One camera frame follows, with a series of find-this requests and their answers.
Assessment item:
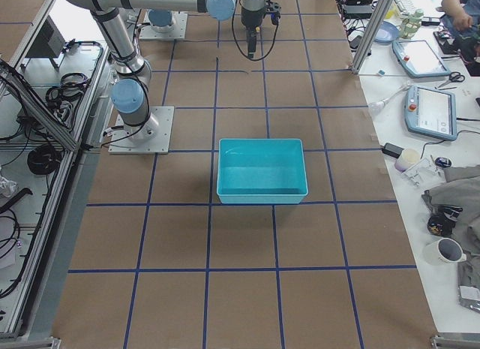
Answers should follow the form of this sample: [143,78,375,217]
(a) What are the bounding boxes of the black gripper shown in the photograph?
[246,0,281,59]

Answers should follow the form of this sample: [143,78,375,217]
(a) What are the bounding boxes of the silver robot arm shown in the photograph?
[91,8,158,145]
[67,0,281,65]

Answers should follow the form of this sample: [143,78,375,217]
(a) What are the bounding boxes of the blue plastic plate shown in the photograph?
[374,21,399,44]

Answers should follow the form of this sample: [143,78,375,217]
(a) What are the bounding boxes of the turquoise plastic bin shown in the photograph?
[217,138,308,205]

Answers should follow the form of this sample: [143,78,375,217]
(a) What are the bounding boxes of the left teach pendant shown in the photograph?
[391,40,451,78]

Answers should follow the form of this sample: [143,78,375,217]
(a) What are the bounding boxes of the teach pendant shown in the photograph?
[391,40,451,78]
[403,86,458,141]

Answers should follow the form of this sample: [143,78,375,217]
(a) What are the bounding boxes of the black power adapter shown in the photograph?
[381,143,404,159]

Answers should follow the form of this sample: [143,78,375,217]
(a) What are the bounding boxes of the right teach pendant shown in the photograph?
[403,86,458,141]

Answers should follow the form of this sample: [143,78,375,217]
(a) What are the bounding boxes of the black scissors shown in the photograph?
[436,71,465,89]

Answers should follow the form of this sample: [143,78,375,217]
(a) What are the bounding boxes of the grey cloth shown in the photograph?
[421,166,479,257]

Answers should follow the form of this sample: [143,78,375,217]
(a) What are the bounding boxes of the white mug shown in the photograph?
[422,238,467,266]

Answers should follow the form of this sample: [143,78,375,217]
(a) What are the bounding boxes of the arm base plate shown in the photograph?
[108,106,174,155]
[139,10,188,41]

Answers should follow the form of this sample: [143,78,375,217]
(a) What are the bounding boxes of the aluminium frame post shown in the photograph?
[350,0,393,74]

